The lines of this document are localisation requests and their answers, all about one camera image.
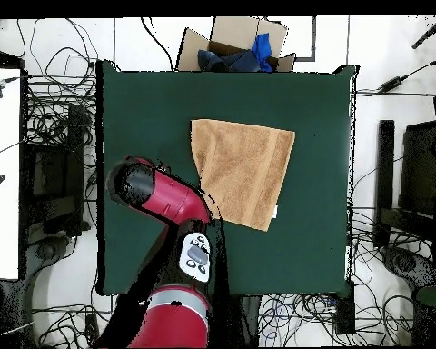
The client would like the tan terry towel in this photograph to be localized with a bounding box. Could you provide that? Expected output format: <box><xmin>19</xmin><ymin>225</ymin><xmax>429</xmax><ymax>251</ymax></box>
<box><xmin>190</xmin><ymin>118</ymin><xmax>297</xmax><ymax>233</ymax></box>

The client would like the dark green tablecloth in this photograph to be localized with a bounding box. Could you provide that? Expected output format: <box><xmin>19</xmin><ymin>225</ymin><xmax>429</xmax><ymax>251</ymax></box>
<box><xmin>94</xmin><ymin>59</ymin><xmax>359</xmax><ymax>296</ymax></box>

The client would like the navy blue garment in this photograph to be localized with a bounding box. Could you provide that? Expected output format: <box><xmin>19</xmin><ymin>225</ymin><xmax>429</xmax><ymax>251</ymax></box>
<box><xmin>196</xmin><ymin>48</ymin><xmax>263</xmax><ymax>73</ymax></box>

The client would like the bright blue cloth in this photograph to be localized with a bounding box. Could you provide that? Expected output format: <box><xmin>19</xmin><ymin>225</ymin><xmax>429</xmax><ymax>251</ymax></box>
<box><xmin>251</xmin><ymin>32</ymin><xmax>273</xmax><ymax>73</ymax></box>

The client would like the brown cardboard box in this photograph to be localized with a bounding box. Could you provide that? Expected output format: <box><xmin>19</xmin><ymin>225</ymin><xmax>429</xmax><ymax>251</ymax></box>
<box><xmin>175</xmin><ymin>15</ymin><xmax>297</xmax><ymax>73</ymax></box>

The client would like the black upright bar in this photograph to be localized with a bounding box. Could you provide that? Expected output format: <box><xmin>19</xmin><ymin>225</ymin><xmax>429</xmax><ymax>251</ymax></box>
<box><xmin>372</xmin><ymin>119</ymin><xmax>396</xmax><ymax>249</ymax></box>

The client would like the black floor box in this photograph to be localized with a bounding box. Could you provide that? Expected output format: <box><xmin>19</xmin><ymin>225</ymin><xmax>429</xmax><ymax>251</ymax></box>
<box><xmin>334</xmin><ymin>286</ymin><xmax>356</xmax><ymax>336</ymax></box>

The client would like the grey chair base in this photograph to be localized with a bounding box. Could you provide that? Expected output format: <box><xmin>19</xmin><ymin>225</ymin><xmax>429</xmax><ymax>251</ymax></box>
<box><xmin>21</xmin><ymin>234</ymin><xmax>79</xmax><ymax>292</ymax></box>

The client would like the black power strip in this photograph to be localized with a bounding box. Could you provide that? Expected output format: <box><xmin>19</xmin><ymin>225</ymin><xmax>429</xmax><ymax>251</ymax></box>
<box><xmin>84</xmin><ymin>313</ymin><xmax>103</xmax><ymax>346</ymax></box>

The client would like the black chair base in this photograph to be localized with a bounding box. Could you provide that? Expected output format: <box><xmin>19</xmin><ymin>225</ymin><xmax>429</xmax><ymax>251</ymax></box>
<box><xmin>379</xmin><ymin>245</ymin><xmax>436</xmax><ymax>294</ymax></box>

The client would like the black power adapter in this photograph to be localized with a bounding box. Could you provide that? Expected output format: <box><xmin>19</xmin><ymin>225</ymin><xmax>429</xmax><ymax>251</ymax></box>
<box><xmin>376</xmin><ymin>75</ymin><xmax>410</xmax><ymax>94</ymax></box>

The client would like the white desk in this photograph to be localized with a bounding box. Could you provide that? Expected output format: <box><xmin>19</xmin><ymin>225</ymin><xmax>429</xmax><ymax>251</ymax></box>
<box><xmin>0</xmin><ymin>66</ymin><xmax>22</xmax><ymax>281</ymax></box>

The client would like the black tripod leg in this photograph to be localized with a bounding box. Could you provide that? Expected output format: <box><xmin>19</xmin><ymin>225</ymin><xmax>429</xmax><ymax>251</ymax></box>
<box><xmin>411</xmin><ymin>15</ymin><xmax>436</xmax><ymax>51</ymax></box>

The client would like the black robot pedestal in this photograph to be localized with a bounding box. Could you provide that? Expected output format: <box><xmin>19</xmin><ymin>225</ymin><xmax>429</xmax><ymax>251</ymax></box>
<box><xmin>210</xmin><ymin>294</ymin><xmax>263</xmax><ymax>348</ymax></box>

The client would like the black cable tangle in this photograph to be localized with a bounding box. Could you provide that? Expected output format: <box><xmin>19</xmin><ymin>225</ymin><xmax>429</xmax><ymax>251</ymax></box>
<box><xmin>15</xmin><ymin>17</ymin><xmax>100</xmax><ymax>148</ymax></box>
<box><xmin>259</xmin><ymin>292</ymin><xmax>416</xmax><ymax>347</ymax></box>
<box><xmin>349</xmin><ymin>206</ymin><xmax>434</xmax><ymax>264</ymax></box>
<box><xmin>31</xmin><ymin>294</ymin><xmax>119</xmax><ymax>349</ymax></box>

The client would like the black equipment frame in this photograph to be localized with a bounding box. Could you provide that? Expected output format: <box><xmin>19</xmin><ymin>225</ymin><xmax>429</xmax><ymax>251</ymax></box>
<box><xmin>21</xmin><ymin>103</ymin><xmax>92</xmax><ymax>239</ymax></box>

